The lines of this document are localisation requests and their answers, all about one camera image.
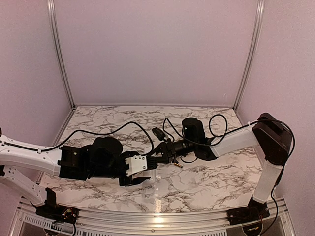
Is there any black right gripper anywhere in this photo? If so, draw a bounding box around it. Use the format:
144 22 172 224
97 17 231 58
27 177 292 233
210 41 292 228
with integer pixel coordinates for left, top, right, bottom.
147 138 196 164

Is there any white remote control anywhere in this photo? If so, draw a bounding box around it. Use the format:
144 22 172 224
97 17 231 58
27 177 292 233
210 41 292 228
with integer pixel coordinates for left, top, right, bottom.
132 169 157 183

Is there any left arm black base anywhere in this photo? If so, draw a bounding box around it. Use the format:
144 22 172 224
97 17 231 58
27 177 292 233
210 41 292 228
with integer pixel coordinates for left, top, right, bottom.
35 205 79 224

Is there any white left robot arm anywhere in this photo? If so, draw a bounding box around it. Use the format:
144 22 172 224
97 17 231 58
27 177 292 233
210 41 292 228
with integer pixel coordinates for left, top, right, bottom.
0 135 156 219

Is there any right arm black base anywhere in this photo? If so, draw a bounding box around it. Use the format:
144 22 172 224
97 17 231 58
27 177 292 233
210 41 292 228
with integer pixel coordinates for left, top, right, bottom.
227 204 270 225

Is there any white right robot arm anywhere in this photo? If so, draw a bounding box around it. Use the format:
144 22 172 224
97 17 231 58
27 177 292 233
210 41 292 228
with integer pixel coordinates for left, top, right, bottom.
148 113 295 220

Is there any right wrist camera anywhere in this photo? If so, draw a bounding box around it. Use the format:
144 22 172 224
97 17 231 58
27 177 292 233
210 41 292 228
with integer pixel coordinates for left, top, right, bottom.
152 127 173 142

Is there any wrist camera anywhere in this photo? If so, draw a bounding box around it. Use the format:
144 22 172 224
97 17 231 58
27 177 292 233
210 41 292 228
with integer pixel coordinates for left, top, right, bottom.
125 155 157 176
152 127 173 142

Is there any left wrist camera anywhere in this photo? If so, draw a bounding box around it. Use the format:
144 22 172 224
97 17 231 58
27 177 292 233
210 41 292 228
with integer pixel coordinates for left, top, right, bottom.
125 155 157 176

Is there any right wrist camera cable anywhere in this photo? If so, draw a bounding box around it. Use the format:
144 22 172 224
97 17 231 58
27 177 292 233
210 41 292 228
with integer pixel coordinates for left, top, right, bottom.
163 114 228 163

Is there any front aluminium frame rail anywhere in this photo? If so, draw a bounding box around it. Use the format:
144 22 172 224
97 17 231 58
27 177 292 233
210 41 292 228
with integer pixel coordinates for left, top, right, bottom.
9 198 296 236

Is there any right rear aluminium frame post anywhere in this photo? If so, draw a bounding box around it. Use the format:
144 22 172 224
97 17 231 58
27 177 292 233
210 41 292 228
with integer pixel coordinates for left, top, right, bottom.
233 0 265 112

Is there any aluminium frame post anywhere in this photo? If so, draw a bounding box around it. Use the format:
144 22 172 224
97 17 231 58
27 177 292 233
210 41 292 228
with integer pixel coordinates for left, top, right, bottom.
233 0 265 112
47 0 76 110

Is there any left rear aluminium frame post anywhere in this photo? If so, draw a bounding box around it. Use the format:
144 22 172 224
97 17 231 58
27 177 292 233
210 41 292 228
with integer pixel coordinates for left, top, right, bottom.
47 0 76 110

